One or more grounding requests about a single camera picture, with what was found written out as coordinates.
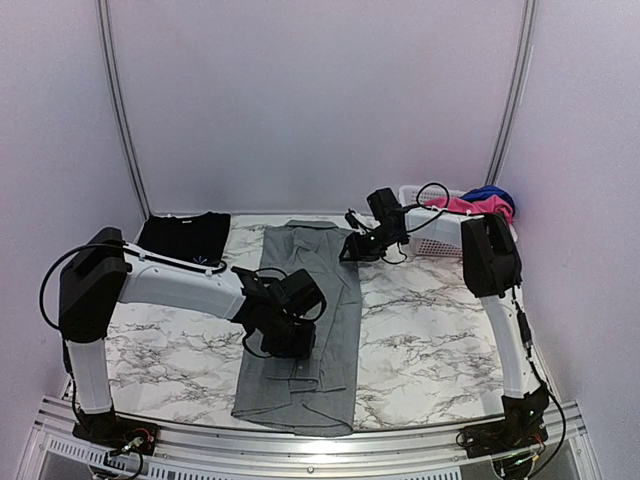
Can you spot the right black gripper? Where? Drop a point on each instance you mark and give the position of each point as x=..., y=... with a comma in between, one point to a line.
x=358, y=250

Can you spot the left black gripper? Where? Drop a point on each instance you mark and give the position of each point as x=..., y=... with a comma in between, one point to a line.
x=303, y=349

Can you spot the grey garment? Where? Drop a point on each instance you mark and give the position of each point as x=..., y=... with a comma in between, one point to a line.
x=314, y=397

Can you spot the black t-shirt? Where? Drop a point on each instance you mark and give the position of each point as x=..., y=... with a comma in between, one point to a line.
x=197, y=239

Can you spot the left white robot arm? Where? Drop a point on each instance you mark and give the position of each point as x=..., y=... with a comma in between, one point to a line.
x=93, y=278

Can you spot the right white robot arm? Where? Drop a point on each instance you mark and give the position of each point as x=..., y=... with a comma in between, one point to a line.
x=492, y=273

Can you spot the white plastic laundry basket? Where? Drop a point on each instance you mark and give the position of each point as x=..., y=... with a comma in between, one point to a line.
x=430, y=245

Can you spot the blue garment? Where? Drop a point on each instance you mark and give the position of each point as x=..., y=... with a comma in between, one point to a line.
x=487, y=191

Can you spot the pink garment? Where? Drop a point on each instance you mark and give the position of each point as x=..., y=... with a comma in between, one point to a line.
x=493, y=205

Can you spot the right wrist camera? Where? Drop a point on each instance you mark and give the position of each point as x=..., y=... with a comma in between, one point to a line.
x=384, y=206

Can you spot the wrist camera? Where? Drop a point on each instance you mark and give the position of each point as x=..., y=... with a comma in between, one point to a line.
x=384, y=206
x=298, y=295

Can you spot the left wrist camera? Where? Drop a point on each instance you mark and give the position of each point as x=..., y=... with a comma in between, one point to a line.
x=298, y=295

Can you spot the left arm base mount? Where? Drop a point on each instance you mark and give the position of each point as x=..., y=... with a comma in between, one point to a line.
x=120, y=434

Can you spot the right aluminium frame post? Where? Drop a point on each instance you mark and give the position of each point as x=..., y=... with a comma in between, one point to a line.
x=523, y=58

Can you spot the aluminium frame post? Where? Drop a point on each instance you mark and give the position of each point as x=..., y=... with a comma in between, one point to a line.
x=108, y=45
x=523, y=58

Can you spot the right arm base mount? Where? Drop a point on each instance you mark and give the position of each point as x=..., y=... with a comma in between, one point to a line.
x=499, y=437

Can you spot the aluminium front rail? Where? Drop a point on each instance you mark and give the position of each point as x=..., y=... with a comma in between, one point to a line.
x=198, y=452

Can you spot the left aluminium frame post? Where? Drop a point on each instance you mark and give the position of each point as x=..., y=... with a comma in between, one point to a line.
x=108, y=45

